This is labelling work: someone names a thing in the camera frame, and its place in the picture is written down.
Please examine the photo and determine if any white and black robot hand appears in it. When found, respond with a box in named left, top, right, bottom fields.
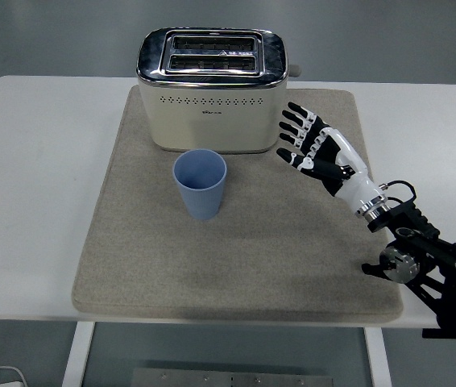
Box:
left=276, top=101, right=387, bottom=213

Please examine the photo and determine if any light blue ribbed cup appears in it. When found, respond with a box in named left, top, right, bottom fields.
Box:
left=172, top=148, right=228, bottom=221

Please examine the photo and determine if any beige fabric mat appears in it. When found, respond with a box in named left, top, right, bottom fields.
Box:
left=70, top=85, right=405, bottom=323

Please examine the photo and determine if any cream and chrome toaster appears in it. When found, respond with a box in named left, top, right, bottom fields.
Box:
left=136, top=27, right=305, bottom=155

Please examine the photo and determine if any white table leg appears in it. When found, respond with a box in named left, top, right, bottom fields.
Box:
left=363, top=327, right=393, bottom=387
left=60, top=321, right=97, bottom=387

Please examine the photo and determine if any grey metal plate with screws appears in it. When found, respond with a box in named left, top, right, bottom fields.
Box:
left=131, top=366, right=334, bottom=387

